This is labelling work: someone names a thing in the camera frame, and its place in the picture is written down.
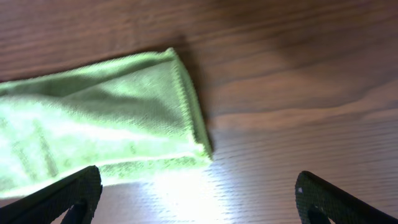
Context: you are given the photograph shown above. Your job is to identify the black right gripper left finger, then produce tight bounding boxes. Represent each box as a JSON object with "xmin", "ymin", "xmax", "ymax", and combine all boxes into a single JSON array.
[{"xmin": 1, "ymin": 166, "xmax": 103, "ymax": 224}]

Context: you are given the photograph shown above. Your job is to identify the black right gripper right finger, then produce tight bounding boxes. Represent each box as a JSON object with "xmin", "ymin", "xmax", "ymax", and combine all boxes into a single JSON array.
[{"xmin": 295, "ymin": 171, "xmax": 397, "ymax": 224}]

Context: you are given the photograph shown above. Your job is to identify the green microfiber cloth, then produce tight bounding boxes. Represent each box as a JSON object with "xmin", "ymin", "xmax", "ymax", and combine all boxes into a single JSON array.
[{"xmin": 1, "ymin": 48, "xmax": 211, "ymax": 198}]

